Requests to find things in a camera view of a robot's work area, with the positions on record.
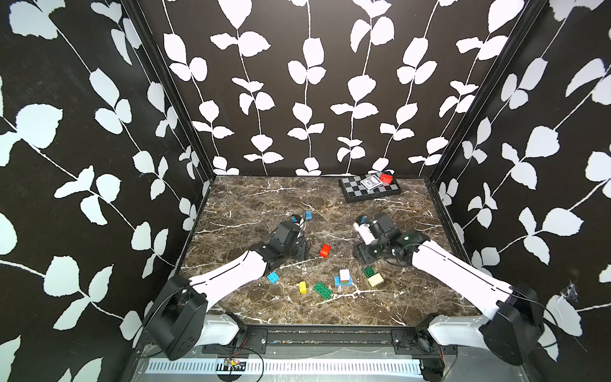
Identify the white lego brick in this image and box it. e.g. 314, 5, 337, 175
339, 269, 351, 283

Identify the long blue lego brick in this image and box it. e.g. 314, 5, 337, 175
334, 276, 353, 287

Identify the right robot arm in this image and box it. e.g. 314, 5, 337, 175
353, 213, 544, 366

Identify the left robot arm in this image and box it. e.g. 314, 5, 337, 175
143, 215, 310, 361

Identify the dark green lego brick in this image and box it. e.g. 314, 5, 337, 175
364, 267, 376, 279

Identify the cyan lego brick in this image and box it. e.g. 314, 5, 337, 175
267, 272, 279, 284

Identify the red lego brick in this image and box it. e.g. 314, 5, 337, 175
319, 244, 332, 259

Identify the cream lego brick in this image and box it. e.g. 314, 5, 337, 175
368, 273, 384, 287

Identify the long green lego brick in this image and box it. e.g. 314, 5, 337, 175
313, 282, 334, 300

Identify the black white chessboard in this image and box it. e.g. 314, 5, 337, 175
338, 173, 402, 203

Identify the playing card deck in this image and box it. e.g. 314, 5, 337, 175
361, 175, 384, 191

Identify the red block on chessboard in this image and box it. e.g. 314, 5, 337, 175
380, 173, 393, 185

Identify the white perforated strip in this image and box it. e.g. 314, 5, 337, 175
145, 358, 423, 377

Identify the small circuit board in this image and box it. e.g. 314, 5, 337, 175
216, 359, 248, 374

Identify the black mounting rail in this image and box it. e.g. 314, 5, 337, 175
137, 324, 519, 357

